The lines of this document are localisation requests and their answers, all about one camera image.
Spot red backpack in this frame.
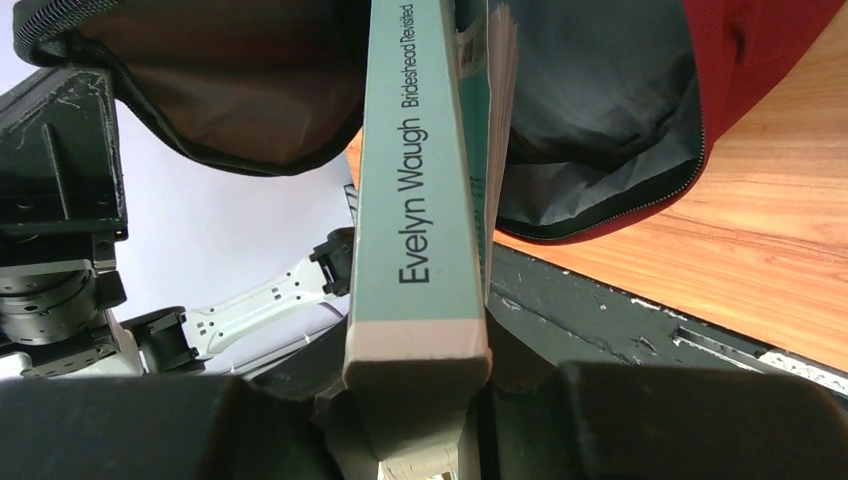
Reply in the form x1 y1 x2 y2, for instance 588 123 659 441
11 1 845 244

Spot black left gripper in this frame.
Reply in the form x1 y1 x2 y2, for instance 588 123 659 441
1 67 143 378

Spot yellow cover book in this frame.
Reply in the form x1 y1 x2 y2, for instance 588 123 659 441
345 1 517 385

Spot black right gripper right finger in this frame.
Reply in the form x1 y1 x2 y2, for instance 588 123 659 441
475 319 847 479

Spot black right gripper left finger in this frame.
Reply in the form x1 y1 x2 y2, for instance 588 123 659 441
1 376 371 479

